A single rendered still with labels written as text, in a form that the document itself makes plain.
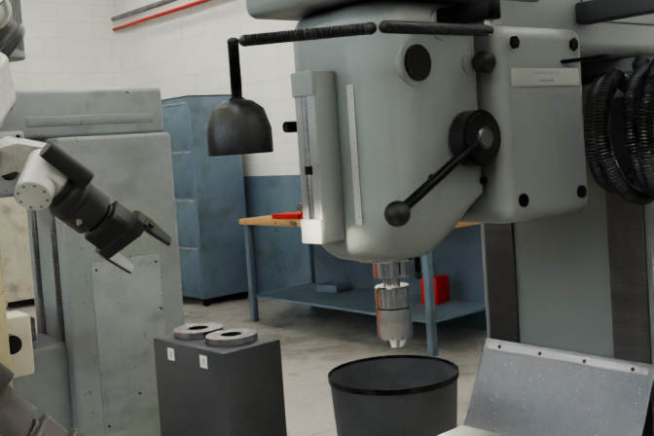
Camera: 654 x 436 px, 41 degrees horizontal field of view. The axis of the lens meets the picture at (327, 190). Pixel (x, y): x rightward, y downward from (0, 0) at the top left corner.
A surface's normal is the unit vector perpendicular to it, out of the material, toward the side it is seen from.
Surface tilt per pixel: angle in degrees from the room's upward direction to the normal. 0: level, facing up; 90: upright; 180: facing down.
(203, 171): 90
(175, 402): 90
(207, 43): 90
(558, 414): 63
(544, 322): 90
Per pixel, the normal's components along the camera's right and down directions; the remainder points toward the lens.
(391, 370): -0.09, 0.00
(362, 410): -0.51, 0.15
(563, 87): 0.64, 0.00
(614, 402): -0.71, -0.37
